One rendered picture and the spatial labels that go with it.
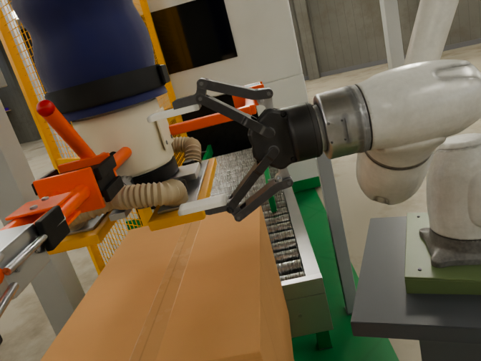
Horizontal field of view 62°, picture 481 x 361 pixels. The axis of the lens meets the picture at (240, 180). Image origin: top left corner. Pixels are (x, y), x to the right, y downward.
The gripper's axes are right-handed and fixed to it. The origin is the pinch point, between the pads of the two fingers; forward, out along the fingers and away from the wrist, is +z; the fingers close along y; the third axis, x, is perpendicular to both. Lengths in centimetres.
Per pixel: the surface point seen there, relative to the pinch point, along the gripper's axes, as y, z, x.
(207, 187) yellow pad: 11.1, 0.1, 21.3
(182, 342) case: 29.4, 7.6, 0.5
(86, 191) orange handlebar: -0.1, 11.3, -3.7
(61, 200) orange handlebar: -1.3, 11.3, -10.0
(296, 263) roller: 69, -14, 84
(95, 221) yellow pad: 10.5, 20.8, 14.8
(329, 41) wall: 33, -250, 1132
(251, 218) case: 29, -5, 43
